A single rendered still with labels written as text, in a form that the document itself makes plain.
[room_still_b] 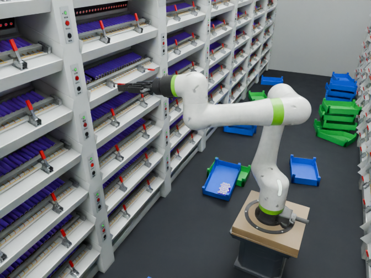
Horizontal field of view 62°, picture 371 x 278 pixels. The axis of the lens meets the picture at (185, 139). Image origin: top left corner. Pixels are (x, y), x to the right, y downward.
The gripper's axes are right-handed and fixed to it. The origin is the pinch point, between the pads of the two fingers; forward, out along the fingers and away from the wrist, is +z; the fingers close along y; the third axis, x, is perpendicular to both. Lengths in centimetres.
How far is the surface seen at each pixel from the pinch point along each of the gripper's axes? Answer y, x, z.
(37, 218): -51, -37, 17
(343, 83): 313, -95, -90
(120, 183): 3, -57, 22
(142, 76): 24.2, -1.7, 6.8
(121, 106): 12.5, -14.2, 15.8
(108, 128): -4.5, -18.9, 12.5
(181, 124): 84, -55, 22
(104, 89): -4.2, 0.7, 8.5
